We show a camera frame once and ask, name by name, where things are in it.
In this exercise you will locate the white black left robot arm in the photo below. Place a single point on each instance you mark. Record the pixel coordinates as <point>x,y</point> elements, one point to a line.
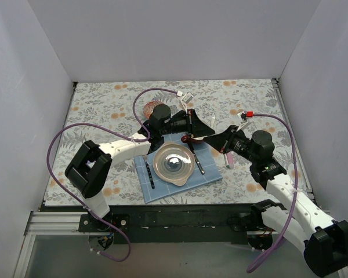
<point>88,170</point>

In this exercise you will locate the silver fork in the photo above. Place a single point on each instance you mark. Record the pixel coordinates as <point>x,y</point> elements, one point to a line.
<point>150,177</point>

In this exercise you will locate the cream grey plate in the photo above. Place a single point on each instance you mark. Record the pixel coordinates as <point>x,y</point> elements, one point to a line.
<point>174,163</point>

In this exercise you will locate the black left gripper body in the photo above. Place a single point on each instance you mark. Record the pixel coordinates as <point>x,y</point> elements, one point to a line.
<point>192,123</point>

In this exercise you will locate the silver patterned knife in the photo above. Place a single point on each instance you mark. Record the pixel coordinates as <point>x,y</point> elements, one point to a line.
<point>191,148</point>

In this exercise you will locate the red patterned bowl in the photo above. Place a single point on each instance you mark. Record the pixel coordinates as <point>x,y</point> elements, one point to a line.
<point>149,107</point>

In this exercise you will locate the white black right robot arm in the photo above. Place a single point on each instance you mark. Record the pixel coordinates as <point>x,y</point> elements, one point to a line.
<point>321,239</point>

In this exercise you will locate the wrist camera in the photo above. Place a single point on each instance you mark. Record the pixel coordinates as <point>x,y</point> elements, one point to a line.
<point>244,116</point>
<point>184,99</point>

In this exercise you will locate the floral patterned tablecloth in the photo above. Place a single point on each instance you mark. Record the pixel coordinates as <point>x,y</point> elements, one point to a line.
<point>110,105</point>

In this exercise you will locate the blue checked placemat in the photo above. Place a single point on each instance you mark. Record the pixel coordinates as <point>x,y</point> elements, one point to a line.
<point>163,189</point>

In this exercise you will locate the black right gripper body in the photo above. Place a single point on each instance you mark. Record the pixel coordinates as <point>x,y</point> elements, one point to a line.
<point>228,141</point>

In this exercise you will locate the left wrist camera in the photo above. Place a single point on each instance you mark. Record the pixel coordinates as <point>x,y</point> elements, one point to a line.
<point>184,99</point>

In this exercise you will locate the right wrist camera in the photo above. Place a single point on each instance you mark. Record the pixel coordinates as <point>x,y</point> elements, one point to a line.
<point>244,116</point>

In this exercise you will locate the red white cup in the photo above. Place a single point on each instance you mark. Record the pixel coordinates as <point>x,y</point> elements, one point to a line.
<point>186,139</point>

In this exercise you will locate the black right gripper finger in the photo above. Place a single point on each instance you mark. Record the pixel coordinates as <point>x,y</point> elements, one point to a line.
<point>220,137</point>
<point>221,147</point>

